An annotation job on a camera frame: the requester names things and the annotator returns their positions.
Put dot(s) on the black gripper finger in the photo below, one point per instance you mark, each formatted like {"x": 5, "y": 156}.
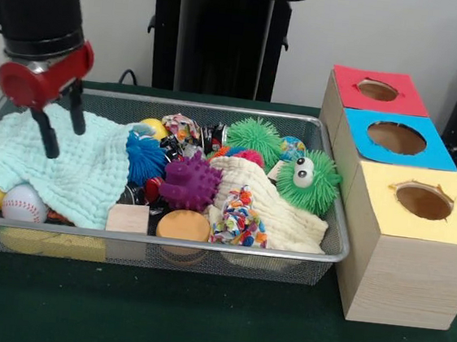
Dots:
{"x": 48, "y": 131}
{"x": 78, "y": 110}

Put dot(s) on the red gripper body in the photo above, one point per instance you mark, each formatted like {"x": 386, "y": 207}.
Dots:
{"x": 45, "y": 82}

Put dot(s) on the mint green waffle cloth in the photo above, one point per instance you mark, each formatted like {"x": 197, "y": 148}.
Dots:
{"x": 81, "y": 172}

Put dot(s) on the cream waffle cloth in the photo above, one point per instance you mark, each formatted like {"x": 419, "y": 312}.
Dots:
{"x": 288, "y": 222}

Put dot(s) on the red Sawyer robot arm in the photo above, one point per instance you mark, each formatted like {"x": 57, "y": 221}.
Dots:
{"x": 37, "y": 8}

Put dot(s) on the wooden three-hole sorting box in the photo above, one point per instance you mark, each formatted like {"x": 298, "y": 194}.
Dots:
{"x": 405, "y": 279}

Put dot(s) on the white baseball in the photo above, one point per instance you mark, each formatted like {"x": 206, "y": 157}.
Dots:
{"x": 24, "y": 204}

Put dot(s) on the blue puffer ball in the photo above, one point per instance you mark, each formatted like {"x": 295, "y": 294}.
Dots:
{"x": 144, "y": 158}

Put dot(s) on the multicolour print fabric bundle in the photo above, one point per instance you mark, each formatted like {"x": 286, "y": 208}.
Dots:
{"x": 240, "y": 217}
{"x": 180, "y": 127}

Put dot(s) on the plain wooden cube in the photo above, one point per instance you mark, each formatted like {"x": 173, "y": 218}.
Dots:
{"x": 127, "y": 219}

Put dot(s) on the purple spiky rubber toy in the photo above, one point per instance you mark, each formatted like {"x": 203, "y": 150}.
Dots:
{"x": 190, "y": 183}

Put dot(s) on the orange round foam disc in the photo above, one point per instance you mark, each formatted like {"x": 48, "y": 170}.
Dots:
{"x": 184, "y": 225}

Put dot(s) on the green spiky puffer ball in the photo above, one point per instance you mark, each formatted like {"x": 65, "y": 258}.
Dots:
{"x": 252, "y": 138}

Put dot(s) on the green puffer toy with eyes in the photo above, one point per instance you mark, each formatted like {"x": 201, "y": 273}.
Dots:
{"x": 316, "y": 188}

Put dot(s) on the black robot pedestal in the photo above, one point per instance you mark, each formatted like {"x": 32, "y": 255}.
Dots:
{"x": 208, "y": 54}

